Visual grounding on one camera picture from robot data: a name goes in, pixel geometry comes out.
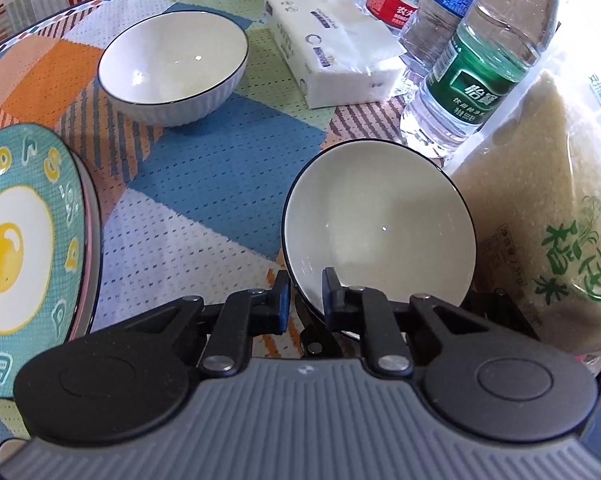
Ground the blue fried egg plate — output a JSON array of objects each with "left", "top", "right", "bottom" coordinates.
[{"left": 0, "top": 124, "right": 86, "bottom": 399}]

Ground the small white dish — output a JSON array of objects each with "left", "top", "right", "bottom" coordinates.
[{"left": 0, "top": 438, "right": 28, "bottom": 466}]

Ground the colourful patchwork tablecloth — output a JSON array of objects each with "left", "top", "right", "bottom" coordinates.
[{"left": 0, "top": 0, "right": 404, "bottom": 330}]

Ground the white ribbed bowl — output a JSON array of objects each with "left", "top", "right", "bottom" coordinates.
[
  {"left": 96, "top": 11, "right": 250, "bottom": 128},
  {"left": 282, "top": 140, "right": 477, "bottom": 312}
]

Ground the green label water bottle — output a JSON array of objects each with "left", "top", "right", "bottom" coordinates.
[{"left": 400, "top": 0, "right": 558, "bottom": 158}]

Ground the white tissue pack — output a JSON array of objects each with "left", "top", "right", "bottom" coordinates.
[{"left": 265, "top": 0, "right": 404, "bottom": 110}]

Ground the pink rabbit carrot plate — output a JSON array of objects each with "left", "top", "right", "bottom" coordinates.
[{"left": 66, "top": 152, "right": 103, "bottom": 341}]

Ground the blue label water bottle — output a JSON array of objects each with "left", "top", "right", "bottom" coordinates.
[{"left": 399, "top": 0, "right": 474, "bottom": 81}]

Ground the clear rice bag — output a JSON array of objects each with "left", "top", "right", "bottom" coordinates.
[{"left": 452, "top": 0, "right": 601, "bottom": 354}]

